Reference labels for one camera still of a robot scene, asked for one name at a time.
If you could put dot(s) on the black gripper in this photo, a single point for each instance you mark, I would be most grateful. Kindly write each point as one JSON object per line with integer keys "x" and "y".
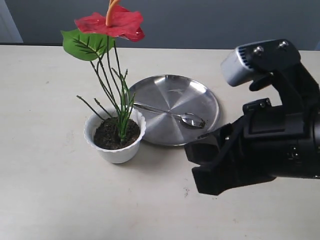
{"x": 269, "y": 143}

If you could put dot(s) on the steel spork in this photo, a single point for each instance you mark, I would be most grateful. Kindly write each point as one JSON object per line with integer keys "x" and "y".
{"x": 187, "y": 118}

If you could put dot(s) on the artificial red anthurium flower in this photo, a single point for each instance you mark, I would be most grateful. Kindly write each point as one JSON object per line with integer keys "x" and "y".
{"x": 94, "y": 41}

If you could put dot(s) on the white scalloped soil pot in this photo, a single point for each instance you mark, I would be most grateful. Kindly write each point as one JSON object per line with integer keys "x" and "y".
{"x": 115, "y": 156}

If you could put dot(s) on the round steel plate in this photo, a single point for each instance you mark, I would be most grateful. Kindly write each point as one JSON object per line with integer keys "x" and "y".
{"x": 174, "y": 94}

